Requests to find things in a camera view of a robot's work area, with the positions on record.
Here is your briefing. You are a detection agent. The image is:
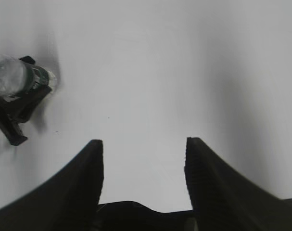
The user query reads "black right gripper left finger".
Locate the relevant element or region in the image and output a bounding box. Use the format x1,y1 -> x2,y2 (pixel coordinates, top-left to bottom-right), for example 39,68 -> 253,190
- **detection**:
0,140 -> 103,231

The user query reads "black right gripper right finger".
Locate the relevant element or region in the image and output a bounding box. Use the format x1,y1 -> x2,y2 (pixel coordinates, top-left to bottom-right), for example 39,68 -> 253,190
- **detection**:
184,137 -> 292,231

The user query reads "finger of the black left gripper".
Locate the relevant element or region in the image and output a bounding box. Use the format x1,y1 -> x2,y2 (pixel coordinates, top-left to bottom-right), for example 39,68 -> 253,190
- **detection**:
0,85 -> 51,146
19,55 -> 36,64

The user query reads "clear plastic water bottle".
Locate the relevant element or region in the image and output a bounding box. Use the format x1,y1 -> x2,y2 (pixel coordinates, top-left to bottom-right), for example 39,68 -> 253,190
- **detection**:
0,54 -> 59,98

